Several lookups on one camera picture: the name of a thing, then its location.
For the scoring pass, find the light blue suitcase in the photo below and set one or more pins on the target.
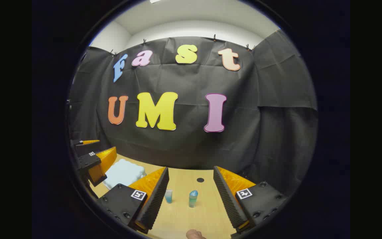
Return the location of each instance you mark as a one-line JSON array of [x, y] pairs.
[[124, 172]]

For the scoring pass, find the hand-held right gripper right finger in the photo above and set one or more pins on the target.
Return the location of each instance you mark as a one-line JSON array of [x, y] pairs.
[[225, 196]]

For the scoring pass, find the blue green bottle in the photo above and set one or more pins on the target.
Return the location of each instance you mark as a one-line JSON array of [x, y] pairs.
[[193, 199]]

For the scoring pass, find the black backdrop cloth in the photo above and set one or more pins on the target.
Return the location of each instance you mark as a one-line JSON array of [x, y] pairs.
[[184, 149]]

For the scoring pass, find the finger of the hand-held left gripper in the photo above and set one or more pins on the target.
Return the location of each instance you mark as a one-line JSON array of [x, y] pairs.
[[90, 161], [77, 142]]

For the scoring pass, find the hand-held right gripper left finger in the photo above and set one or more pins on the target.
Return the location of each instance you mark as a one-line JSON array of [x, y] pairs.
[[156, 196]]

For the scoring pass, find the small clear blue tube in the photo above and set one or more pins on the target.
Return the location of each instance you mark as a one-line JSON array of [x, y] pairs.
[[168, 196]]

